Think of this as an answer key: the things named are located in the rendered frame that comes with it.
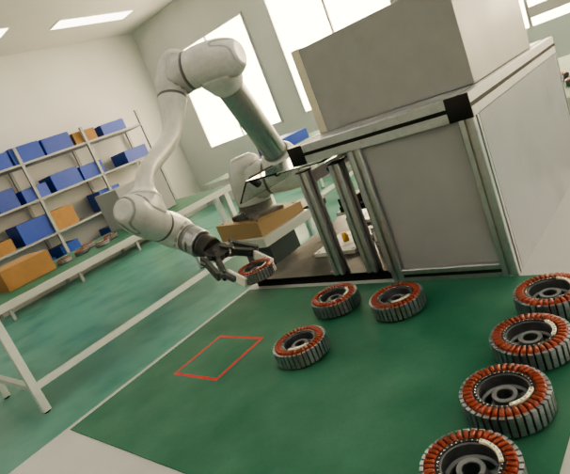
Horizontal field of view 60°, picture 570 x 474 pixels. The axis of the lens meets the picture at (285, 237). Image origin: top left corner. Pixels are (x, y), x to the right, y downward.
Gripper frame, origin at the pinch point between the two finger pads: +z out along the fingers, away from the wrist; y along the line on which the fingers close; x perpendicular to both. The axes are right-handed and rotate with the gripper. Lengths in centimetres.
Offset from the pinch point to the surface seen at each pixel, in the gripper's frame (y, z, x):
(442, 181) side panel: -3, 45, 42
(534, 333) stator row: 22, 70, 35
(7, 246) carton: -139, -512, -292
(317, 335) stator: 26.2, 35.9, 17.1
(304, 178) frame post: -3.4, 12.0, 31.7
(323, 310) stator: 15.1, 30.8, 12.6
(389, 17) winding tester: -13, 24, 68
